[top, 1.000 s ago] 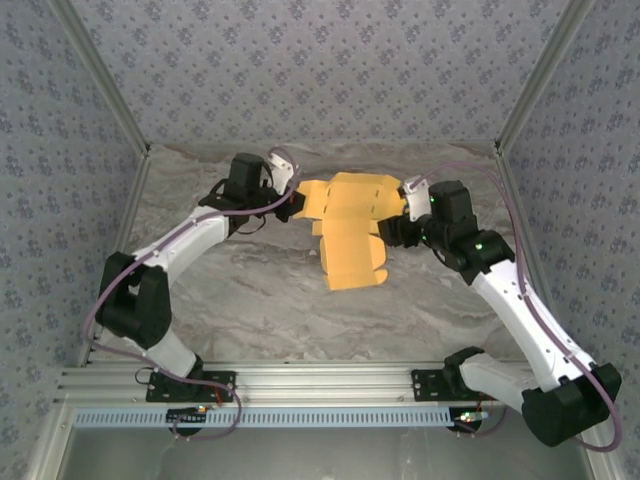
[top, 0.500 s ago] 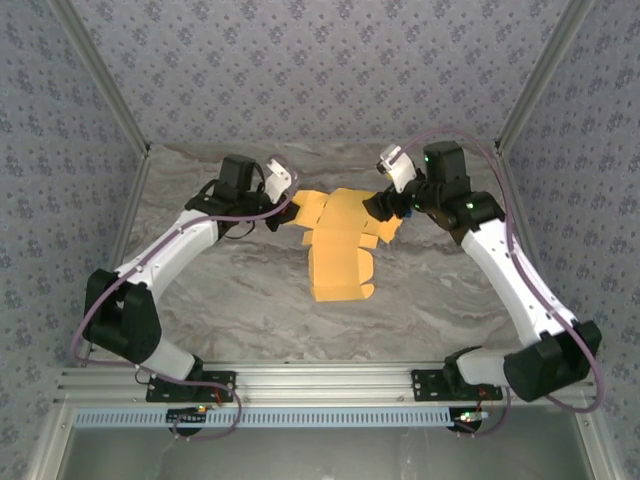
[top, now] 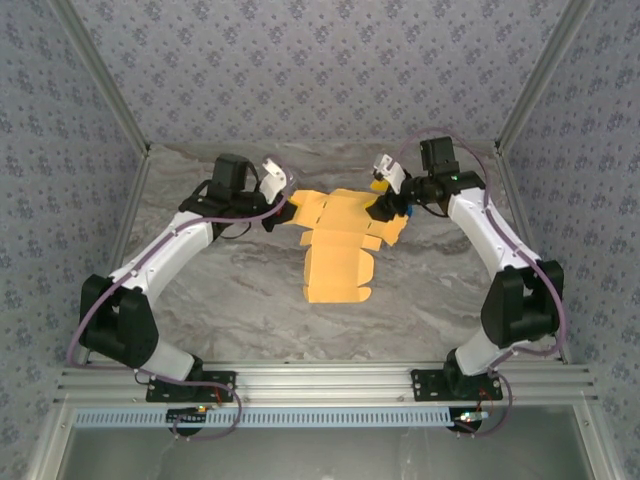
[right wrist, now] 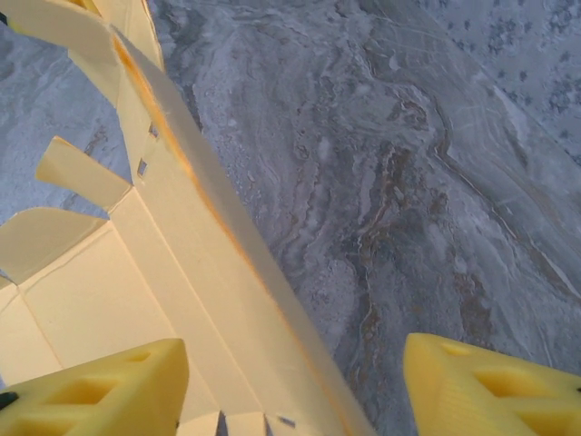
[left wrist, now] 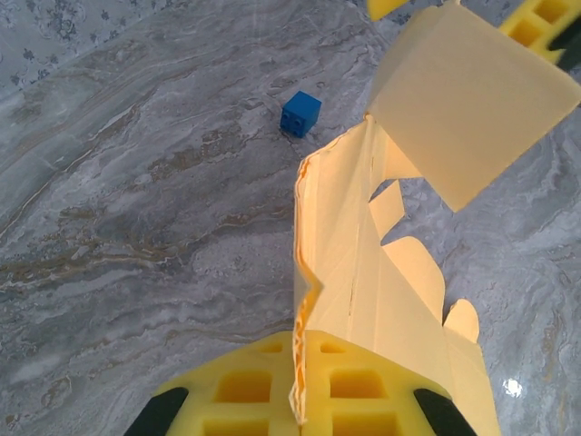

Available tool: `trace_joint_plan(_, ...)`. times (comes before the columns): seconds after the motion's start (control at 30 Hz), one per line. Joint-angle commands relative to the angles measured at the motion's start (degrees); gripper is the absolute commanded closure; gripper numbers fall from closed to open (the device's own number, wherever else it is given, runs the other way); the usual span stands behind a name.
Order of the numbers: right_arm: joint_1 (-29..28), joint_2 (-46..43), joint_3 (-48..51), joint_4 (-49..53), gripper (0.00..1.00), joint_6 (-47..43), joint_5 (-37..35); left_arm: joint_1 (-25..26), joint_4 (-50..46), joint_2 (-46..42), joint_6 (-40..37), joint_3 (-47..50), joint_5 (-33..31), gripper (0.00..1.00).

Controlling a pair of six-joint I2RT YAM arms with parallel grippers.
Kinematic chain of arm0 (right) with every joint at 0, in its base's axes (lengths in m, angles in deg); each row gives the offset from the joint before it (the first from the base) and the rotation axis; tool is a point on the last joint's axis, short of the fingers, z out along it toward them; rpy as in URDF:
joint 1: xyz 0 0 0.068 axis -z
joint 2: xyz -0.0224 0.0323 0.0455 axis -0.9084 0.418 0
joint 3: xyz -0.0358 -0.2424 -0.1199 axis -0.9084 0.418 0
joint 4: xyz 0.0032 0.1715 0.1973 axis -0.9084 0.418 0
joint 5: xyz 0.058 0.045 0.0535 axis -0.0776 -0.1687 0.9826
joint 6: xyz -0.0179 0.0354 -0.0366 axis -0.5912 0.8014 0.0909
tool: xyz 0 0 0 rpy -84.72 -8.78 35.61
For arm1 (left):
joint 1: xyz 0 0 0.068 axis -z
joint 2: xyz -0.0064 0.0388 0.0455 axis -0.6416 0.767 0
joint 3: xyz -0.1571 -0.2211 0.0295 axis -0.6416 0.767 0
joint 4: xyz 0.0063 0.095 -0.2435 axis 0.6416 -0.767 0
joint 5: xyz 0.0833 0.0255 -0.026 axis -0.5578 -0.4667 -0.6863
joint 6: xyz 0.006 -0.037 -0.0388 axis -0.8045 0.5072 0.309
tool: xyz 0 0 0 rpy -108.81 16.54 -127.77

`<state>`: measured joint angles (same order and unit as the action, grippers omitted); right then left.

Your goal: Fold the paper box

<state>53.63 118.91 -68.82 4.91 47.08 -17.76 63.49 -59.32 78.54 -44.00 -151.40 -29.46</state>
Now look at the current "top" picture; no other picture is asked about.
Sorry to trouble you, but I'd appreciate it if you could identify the small circuit board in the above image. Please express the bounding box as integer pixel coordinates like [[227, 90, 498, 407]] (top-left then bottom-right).
[[167, 406, 209, 424], [452, 410, 489, 427]]

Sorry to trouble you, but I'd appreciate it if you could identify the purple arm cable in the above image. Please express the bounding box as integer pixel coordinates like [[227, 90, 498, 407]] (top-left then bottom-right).
[[397, 128, 566, 439], [66, 152, 296, 442]]

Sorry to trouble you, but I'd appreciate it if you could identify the grey slotted cable duct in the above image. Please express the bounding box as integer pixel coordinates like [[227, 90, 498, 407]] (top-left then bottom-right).
[[72, 405, 494, 429]]

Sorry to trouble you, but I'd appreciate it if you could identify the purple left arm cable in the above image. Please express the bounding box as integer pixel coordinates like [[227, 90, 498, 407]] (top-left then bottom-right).
[[66, 152, 296, 442]]

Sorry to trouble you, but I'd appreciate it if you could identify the grey metal panel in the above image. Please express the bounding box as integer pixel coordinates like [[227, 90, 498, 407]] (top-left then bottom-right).
[[29, 402, 617, 480]]

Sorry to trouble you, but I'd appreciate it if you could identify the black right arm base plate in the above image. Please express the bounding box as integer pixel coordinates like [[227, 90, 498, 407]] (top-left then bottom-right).
[[410, 368, 504, 403]]

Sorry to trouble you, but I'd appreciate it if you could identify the aluminium frame post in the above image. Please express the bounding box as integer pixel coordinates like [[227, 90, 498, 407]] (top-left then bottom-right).
[[49, 0, 152, 157], [493, 0, 597, 157]]

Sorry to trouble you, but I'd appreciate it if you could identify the aluminium table side rail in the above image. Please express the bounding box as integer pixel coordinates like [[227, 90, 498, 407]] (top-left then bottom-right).
[[77, 149, 152, 367]]

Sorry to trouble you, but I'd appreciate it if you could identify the yellow paper box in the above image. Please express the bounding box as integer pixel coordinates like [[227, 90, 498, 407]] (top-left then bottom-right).
[[288, 187, 409, 305]]

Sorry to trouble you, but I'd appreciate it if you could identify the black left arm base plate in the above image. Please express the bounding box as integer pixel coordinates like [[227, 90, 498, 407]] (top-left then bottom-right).
[[145, 369, 237, 404]]

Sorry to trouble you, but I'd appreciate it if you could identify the thin black left gripper cable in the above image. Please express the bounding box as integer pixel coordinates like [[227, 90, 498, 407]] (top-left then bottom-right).
[[217, 219, 254, 241]]

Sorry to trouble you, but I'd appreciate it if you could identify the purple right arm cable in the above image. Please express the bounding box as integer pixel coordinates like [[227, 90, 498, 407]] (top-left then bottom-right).
[[397, 128, 566, 439]]

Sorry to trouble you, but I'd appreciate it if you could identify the aluminium mounting rail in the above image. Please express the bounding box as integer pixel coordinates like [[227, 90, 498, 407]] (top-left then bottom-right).
[[53, 363, 599, 404]]

